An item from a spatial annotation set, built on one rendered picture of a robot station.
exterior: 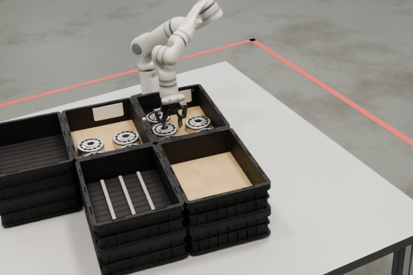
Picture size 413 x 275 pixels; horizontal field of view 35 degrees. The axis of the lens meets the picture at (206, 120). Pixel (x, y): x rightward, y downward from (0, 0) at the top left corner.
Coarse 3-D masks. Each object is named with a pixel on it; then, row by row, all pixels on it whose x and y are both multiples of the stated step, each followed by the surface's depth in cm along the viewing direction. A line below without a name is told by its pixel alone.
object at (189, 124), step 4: (196, 116) 271; (200, 116) 271; (204, 116) 271; (188, 120) 268; (204, 120) 268; (208, 120) 267; (188, 124) 266; (192, 124) 266; (200, 124) 265; (204, 124) 265; (208, 124) 265; (192, 128) 264; (196, 128) 263; (200, 128) 263
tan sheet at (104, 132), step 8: (128, 120) 278; (88, 128) 274; (96, 128) 273; (104, 128) 273; (112, 128) 273; (120, 128) 272; (128, 128) 272; (72, 136) 269; (80, 136) 269; (88, 136) 268; (96, 136) 268; (104, 136) 267; (112, 136) 267; (104, 144) 262; (112, 144) 262
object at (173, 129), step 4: (160, 124) 267; (168, 124) 267; (172, 124) 267; (152, 128) 264; (156, 128) 264; (172, 128) 264; (176, 128) 263; (156, 132) 262; (160, 132) 262; (164, 132) 261; (168, 132) 262; (172, 132) 261
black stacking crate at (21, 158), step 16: (0, 128) 262; (16, 128) 264; (32, 128) 266; (48, 128) 268; (0, 144) 265; (16, 144) 266; (32, 144) 266; (48, 144) 265; (64, 144) 264; (0, 160) 256; (16, 160) 256; (32, 160) 255; (48, 160) 254; (64, 160) 254; (32, 176) 234; (48, 176) 236; (64, 176) 237; (0, 192) 233; (16, 192) 235; (32, 192) 237
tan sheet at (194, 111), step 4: (188, 108) 284; (192, 108) 284; (196, 108) 284; (200, 108) 283; (180, 112) 281; (188, 112) 281; (192, 112) 281; (196, 112) 280; (200, 112) 280; (172, 116) 279; (176, 116) 279; (188, 116) 278; (192, 116) 278; (172, 120) 276; (176, 120) 275; (184, 120) 275; (176, 124) 273; (180, 128) 270; (184, 128) 269; (212, 128) 268; (180, 132) 267; (184, 132) 267
